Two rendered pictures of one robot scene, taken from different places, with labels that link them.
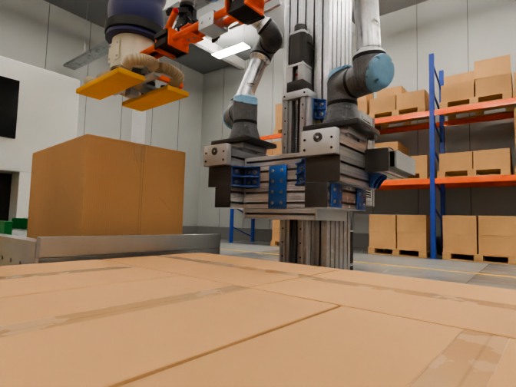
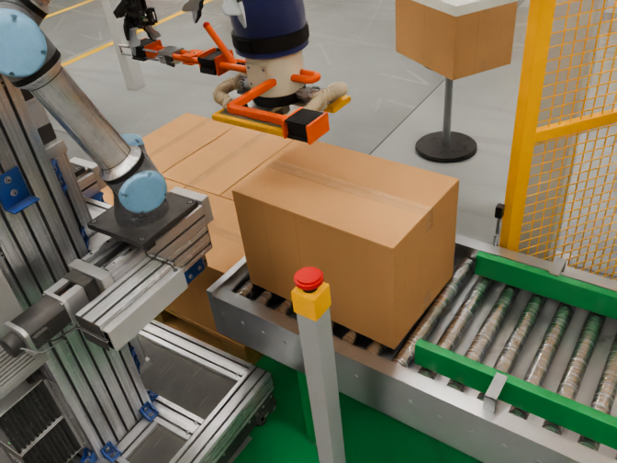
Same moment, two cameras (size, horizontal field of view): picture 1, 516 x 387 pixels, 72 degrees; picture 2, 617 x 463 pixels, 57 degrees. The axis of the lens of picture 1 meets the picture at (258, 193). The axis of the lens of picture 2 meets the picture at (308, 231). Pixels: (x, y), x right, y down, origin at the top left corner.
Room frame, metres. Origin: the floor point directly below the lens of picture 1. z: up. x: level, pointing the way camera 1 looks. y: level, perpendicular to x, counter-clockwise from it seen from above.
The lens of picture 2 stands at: (3.05, 0.50, 1.91)
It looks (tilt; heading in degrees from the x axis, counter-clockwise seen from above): 36 degrees down; 179
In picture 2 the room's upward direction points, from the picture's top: 7 degrees counter-clockwise
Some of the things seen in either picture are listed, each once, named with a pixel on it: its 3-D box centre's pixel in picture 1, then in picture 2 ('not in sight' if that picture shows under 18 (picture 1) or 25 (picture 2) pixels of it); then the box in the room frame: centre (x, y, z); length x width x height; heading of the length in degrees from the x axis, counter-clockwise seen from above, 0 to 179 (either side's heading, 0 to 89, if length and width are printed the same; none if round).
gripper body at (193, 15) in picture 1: (187, 18); not in sight; (1.69, 0.37, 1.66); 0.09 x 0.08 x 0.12; 142
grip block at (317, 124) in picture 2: not in sight; (305, 125); (1.75, 0.55, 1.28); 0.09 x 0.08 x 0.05; 139
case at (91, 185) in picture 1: (104, 198); (346, 234); (1.52, 0.66, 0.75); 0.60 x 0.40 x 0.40; 47
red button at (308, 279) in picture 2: not in sight; (308, 281); (2.04, 0.51, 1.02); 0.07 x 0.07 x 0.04
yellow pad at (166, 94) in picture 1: (153, 95); (262, 116); (1.43, 0.44, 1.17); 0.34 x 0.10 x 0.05; 49
